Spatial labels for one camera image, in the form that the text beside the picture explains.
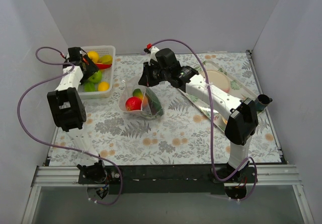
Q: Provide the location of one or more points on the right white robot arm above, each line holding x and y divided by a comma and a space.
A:
241, 115

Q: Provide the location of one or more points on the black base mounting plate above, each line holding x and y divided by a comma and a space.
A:
116, 184

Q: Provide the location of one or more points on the aluminium frame rail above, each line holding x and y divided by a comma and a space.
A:
266, 174

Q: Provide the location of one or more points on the green starfruit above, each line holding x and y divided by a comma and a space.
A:
106, 59

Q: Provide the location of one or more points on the floral rectangular tray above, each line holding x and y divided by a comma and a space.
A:
237, 90

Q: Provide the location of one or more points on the red apple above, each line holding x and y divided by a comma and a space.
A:
133, 104

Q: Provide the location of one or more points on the clear zip top bag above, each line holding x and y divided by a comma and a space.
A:
129, 86

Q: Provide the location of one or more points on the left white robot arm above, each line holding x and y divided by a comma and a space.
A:
69, 112

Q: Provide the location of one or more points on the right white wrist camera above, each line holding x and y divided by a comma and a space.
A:
151, 50

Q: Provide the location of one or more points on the yellow lemon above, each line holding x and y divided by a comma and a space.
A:
103, 86

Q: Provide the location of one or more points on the white plastic basket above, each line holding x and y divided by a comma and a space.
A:
107, 74

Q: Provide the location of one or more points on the dark blue mug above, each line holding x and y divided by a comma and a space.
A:
261, 102

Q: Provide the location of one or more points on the orange green mango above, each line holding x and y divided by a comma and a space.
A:
138, 93

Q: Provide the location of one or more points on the green cucumber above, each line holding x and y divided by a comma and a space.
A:
154, 103

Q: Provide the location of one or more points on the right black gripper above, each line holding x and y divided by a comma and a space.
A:
146, 74

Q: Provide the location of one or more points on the red chili pepper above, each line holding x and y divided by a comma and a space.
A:
103, 66

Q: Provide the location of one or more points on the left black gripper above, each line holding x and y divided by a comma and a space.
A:
85, 64

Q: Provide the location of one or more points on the yellow apple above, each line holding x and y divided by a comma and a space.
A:
93, 56

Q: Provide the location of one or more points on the beige pink round plate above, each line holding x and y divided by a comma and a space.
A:
219, 79

